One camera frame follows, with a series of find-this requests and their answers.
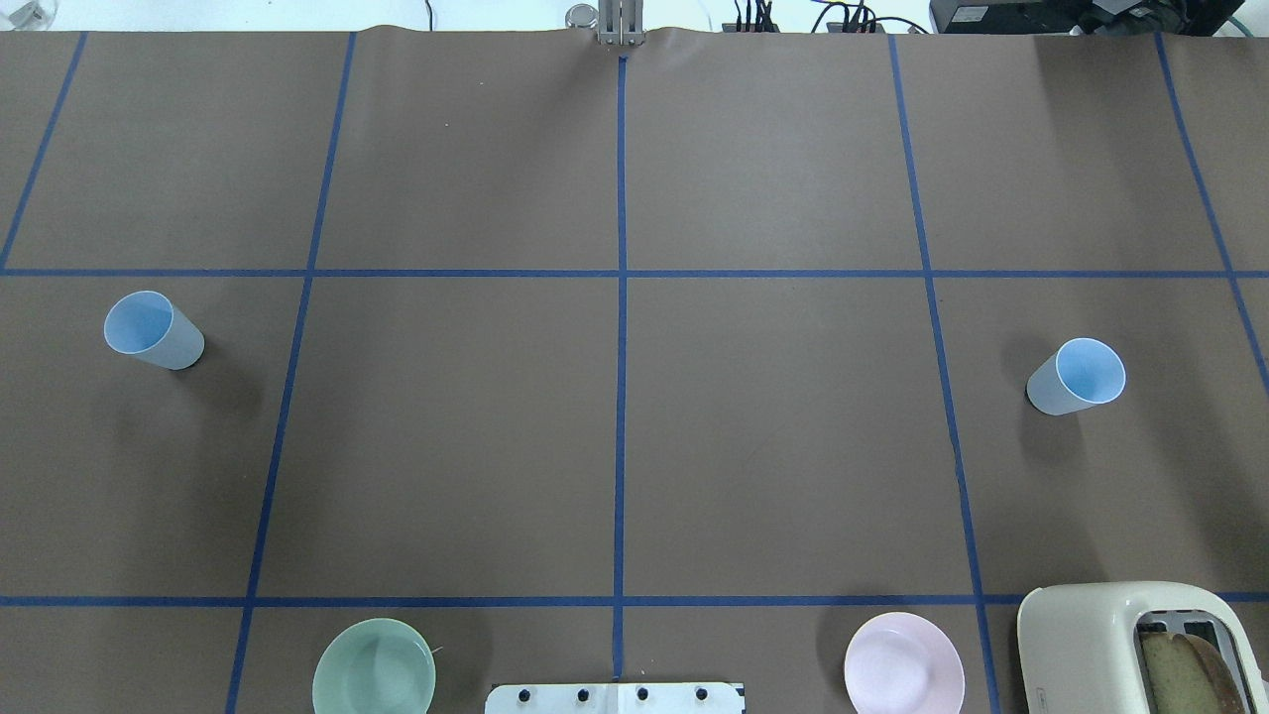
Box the small metal cylinder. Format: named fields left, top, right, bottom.
left=565, top=3, right=600, bottom=29

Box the cream toaster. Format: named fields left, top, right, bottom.
left=1016, top=580, right=1266, bottom=713

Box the bread slice in toaster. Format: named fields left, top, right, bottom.
left=1140, top=632, right=1249, bottom=713

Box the green bowl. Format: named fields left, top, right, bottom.
left=311, top=618, right=438, bottom=713

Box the aluminium frame post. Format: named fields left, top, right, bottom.
left=595, top=0, right=646, bottom=47

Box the black laptop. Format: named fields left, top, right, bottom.
left=929, top=1, right=1244, bottom=37

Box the white central post base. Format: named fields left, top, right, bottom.
left=483, top=682, right=747, bottom=713

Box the pink bowl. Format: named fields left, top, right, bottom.
left=843, top=613, right=967, bottom=713

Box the blue cup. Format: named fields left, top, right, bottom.
left=103, top=290, right=206, bottom=372
left=1025, top=337, right=1127, bottom=416

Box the black orange power strip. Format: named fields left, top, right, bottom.
left=722, top=1, right=884, bottom=36

